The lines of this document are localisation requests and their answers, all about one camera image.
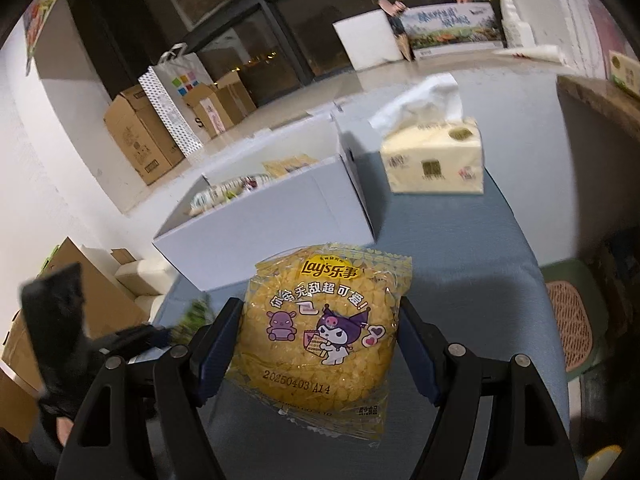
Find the small green snack packet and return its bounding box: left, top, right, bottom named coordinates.
left=171, top=298, right=215, bottom=344

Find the yellow lays noodle pack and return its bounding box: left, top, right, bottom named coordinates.
left=227, top=244, right=412, bottom=443

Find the beige cartoon snack bag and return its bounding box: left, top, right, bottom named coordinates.
left=189, top=174, right=272, bottom=217

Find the person left hand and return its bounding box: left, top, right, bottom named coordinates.
left=56, top=417, right=74, bottom=446

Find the brown cardboard sheet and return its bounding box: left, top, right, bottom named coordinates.
left=1, top=240, right=149, bottom=419

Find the white cushioned sofa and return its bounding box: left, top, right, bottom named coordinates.
left=80, top=245, right=178, bottom=321

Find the green rattan stool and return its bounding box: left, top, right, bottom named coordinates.
left=541, top=259, right=608, bottom=382

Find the white open storage box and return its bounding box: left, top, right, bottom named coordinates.
left=153, top=114, right=374, bottom=290

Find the yellow tissue pack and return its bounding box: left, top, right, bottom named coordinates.
left=370, top=73, right=484, bottom=195

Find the tall brown cardboard box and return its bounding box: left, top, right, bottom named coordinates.
left=103, top=84, right=184, bottom=185

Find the small open cardboard box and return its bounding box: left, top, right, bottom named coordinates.
left=183, top=72, right=256, bottom=138

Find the white dotted paper bag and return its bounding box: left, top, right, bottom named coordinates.
left=138, top=42, right=213, bottom=157

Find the wooden side table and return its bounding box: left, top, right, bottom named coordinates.
left=556, top=75, right=639, bottom=259

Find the white foam block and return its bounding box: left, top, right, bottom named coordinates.
left=333, top=10, right=404, bottom=72

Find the long printed gift box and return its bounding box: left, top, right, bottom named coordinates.
left=400, top=2, right=503, bottom=58

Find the white lotion bottle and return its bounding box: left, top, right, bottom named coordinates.
left=500, top=0, right=536, bottom=48

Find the yellow patterned small box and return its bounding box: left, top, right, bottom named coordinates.
left=608, top=51, right=640, bottom=99

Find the colourful wall poster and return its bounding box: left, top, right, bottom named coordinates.
left=23, top=0, right=58, bottom=75

